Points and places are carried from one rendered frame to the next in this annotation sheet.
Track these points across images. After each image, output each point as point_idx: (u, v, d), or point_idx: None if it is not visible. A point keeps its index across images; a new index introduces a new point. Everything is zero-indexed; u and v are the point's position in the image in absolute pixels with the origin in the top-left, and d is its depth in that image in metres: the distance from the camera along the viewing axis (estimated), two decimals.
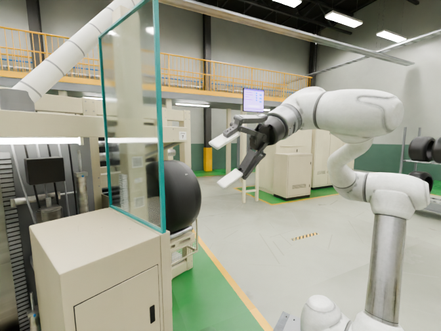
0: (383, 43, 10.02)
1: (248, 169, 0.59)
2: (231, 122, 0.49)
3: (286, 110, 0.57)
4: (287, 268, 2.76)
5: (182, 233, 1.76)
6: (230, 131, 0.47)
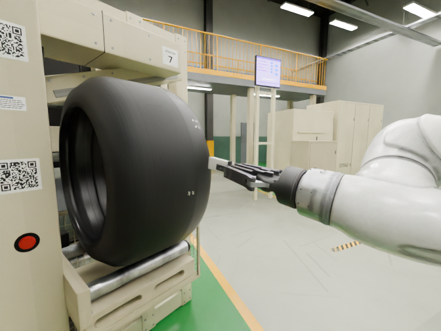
0: (405, 23, 8.97)
1: (235, 167, 0.46)
2: None
3: None
4: (344, 302, 1.71)
5: None
6: None
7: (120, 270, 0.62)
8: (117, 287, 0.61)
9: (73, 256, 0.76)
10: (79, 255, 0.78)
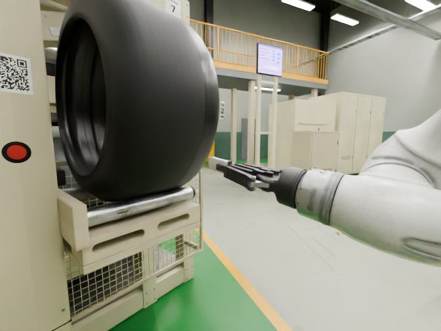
0: (407, 18, 8.92)
1: (235, 167, 0.46)
2: None
3: None
4: (352, 279, 1.66)
5: (167, 201, 0.66)
6: None
7: None
8: (116, 202, 0.56)
9: None
10: None
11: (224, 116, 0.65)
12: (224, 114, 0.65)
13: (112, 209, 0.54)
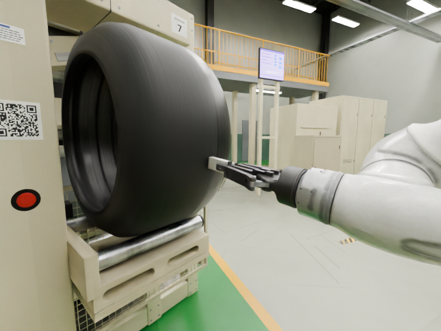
0: (408, 20, 8.91)
1: (235, 167, 0.46)
2: None
3: None
4: (357, 293, 1.65)
5: (175, 238, 0.65)
6: None
7: None
8: (128, 245, 0.54)
9: None
10: None
11: (224, 183, 0.68)
12: (224, 182, 0.68)
13: (123, 255, 0.52)
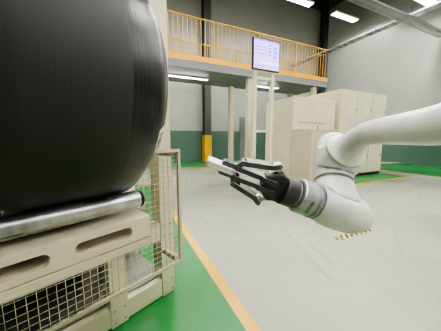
0: None
1: (239, 182, 0.52)
2: (235, 161, 0.53)
3: (315, 186, 0.52)
4: (352, 292, 1.48)
5: (95, 217, 0.48)
6: (228, 161, 0.51)
7: None
8: (3, 220, 0.37)
9: None
10: None
11: (160, 143, 0.51)
12: (160, 141, 0.51)
13: None
